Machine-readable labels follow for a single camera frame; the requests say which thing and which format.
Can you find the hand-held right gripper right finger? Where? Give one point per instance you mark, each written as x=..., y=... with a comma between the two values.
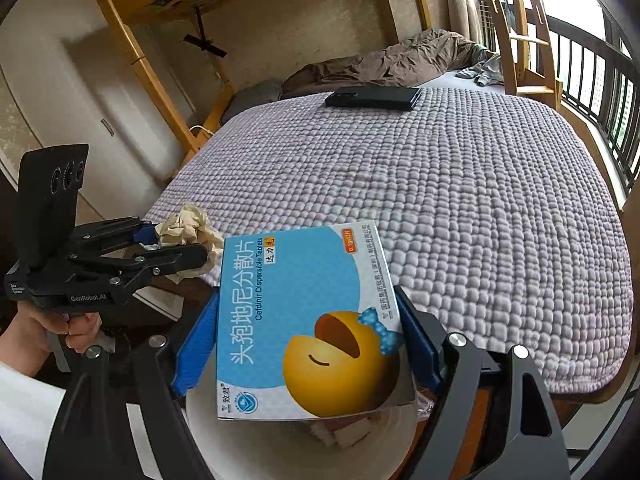
x=420, y=345

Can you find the black wall bracket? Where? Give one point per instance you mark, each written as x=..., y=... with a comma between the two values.
x=205, y=45

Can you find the grey bed sheet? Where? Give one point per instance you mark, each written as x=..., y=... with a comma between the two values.
x=450, y=82

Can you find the wooden bunk ladder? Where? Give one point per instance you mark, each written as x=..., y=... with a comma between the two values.
x=522, y=35

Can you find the blue medicine box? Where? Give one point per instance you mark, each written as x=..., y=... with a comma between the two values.
x=300, y=280

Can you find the dark window railing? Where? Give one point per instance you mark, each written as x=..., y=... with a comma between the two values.
x=575, y=60

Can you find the brown duvet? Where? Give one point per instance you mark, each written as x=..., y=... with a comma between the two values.
x=390, y=62

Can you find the grey window sill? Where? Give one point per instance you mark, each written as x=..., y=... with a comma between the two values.
x=595, y=150

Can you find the beige curtain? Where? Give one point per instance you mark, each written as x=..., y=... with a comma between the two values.
x=460, y=10

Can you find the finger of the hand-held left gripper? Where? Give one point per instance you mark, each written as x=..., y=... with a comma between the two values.
x=145, y=234
x=175, y=257

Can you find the grey clothing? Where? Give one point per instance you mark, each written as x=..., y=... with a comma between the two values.
x=487, y=72

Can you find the white round bin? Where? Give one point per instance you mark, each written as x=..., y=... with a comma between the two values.
x=240, y=440

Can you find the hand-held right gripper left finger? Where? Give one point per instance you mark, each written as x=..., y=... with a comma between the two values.
x=192, y=355

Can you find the dark flat box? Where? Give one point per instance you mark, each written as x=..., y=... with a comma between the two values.
x=372, y=98

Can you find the wooden bunk bed frame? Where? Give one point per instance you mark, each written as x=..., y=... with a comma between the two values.
x=167, y=110

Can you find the beige paper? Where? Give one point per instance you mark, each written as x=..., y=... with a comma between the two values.
x=185, y=222

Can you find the person's left hand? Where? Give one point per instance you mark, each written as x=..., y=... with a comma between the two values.
x=80, y=327

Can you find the grey pillow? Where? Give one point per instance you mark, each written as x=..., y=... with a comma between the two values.
x=255, y=95

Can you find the white door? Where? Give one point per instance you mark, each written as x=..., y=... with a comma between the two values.
x=125, y=125

